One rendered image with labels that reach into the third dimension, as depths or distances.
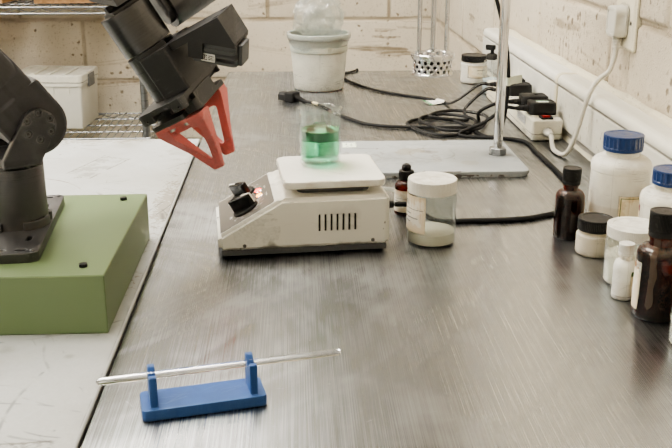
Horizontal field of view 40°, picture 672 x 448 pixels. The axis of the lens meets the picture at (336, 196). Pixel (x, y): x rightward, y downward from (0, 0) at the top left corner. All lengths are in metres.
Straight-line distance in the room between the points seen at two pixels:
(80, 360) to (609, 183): 0.64
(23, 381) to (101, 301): 0.11
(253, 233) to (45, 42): 2.59
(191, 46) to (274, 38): 2.48
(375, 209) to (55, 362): 0.41
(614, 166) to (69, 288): 0.63
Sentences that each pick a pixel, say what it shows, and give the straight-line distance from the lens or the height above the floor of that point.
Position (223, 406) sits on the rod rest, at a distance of 0.77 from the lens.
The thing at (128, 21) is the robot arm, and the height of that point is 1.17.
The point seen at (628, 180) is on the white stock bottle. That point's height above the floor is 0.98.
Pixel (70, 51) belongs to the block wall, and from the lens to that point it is 3.58.
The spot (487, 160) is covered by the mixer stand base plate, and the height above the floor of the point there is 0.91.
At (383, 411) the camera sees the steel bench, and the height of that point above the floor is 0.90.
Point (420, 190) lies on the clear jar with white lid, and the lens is 1.09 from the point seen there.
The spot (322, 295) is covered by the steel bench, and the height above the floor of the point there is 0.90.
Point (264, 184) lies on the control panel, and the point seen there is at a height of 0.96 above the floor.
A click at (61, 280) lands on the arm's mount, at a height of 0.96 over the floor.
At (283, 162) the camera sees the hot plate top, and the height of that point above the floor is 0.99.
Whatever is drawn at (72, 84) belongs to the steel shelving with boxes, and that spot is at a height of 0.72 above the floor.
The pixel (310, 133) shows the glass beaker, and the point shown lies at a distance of 1.10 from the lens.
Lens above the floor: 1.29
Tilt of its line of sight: 17 degrees down
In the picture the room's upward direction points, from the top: straight up
